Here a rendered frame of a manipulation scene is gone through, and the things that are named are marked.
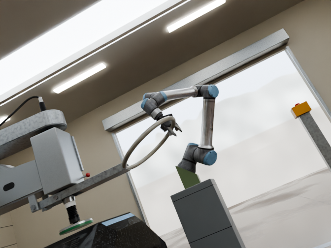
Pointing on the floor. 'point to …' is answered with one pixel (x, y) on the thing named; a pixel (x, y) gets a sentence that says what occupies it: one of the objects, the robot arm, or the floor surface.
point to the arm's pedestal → (206, 217)
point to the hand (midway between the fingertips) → (178, 132)
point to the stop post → (313, 131)
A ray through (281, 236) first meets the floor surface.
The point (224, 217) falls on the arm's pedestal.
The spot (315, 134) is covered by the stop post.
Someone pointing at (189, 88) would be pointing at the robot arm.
